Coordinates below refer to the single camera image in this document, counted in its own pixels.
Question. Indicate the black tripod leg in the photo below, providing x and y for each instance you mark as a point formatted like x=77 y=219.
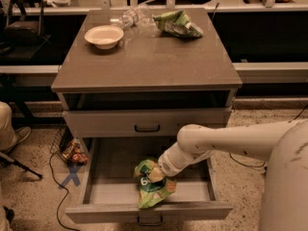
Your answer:
x=18 y=164

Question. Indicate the wire basket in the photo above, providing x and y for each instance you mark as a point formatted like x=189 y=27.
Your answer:
x=61 y=141

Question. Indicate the black chair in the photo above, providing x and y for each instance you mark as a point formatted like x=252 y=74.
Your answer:
x=24 y=32

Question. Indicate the white paper bowl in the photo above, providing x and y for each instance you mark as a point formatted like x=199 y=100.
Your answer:
x=104 y=37

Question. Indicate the person's leg and shoe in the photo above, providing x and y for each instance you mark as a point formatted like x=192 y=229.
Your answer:
x=10 y=138

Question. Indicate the clear plastic water bottle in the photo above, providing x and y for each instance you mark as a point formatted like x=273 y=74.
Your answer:
x=136 y=16

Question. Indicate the grey drawer cabinet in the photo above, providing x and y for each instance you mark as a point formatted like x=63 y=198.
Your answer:
x=148 y=70

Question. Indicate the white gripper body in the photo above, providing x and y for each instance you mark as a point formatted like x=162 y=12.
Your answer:
x=166 y=165

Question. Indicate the open grey middle drawer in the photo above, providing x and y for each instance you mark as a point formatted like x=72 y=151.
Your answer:
x=110 y=192

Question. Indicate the green rice chip bag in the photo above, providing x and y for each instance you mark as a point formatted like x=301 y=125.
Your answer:
x=152 y=193

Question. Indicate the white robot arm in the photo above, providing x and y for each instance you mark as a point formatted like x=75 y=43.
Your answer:
x=283 y=145

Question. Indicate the closed grey upper drawer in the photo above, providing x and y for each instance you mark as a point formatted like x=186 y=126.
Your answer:
x=141 y=123

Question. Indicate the blue tape cross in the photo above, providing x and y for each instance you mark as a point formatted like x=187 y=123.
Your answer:
x=72 y=176

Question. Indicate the snack bag on floor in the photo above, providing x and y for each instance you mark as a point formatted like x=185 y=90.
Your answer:
x=75 y=153

